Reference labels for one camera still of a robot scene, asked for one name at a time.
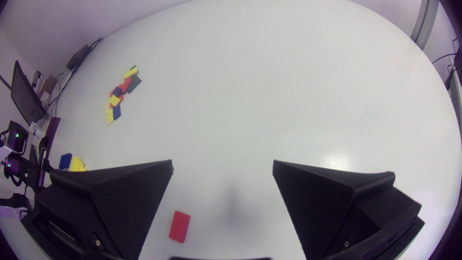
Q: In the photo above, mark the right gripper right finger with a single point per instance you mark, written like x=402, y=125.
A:
x=325, y=202

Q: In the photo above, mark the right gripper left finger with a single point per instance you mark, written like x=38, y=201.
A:
x=119, y=202

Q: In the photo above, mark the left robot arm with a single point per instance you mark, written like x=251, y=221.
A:
x=15, y=141

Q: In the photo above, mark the pile of yellow wooden blocks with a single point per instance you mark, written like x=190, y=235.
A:
x=77, y=164

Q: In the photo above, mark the pile of blue wooden blocks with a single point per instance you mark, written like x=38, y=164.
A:
x=65, y=161

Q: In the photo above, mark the yellow wooden block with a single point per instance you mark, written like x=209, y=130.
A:
x=110, y=117
x=130, y=73
x=114, y=100

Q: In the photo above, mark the blue wooden block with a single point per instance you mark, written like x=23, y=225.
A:
x=117, y=112
x=117, y=91

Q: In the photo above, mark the dark screen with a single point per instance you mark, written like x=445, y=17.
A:
x=24, y=94

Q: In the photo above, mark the black power brick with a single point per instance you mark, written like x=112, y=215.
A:
x=78, y=57

